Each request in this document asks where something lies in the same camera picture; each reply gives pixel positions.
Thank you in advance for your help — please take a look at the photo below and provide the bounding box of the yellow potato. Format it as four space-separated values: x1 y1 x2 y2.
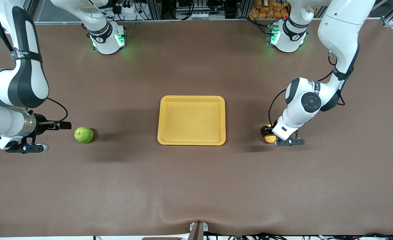
264 124 278 144

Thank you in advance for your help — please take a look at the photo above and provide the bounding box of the yellow plastic tray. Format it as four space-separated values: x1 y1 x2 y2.
157 95 226 146

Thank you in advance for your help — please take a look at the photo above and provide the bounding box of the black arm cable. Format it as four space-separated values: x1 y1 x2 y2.
268 50 347 126
0 0 69 124

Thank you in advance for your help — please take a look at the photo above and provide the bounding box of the metal table clamp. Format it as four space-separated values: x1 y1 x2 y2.
188 221 209 240

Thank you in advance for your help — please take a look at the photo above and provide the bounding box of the white power strip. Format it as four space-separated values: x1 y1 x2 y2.
115 3 141 14

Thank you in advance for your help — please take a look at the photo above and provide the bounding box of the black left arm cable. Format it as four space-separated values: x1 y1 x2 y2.
268 50 347 126

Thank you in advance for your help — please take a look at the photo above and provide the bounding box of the green apple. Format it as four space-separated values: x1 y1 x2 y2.
74 126 94 144

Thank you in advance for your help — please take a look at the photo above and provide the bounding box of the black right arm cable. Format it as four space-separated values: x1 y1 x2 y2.
0 0 69 124

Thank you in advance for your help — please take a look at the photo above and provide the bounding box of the pile of orange toy food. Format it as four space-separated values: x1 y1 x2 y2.
249 0 291 19

